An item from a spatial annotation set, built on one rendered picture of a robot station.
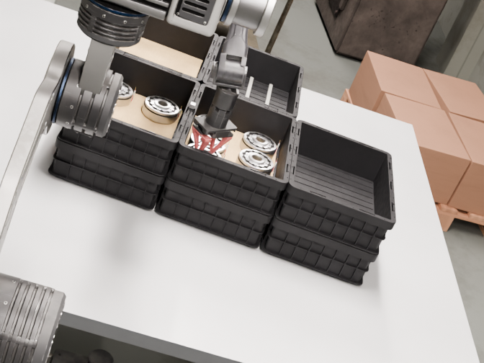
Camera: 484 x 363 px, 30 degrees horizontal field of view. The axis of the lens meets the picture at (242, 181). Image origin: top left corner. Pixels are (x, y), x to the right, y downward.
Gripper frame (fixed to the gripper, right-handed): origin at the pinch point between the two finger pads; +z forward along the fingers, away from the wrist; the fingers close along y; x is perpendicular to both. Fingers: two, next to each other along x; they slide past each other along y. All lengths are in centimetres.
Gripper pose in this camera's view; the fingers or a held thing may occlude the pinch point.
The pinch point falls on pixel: (204, 150)
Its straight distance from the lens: 239.9
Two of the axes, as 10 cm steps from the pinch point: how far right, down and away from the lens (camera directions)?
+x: 5.8, 6.0, -5.5
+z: -3.3, 7.9, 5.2
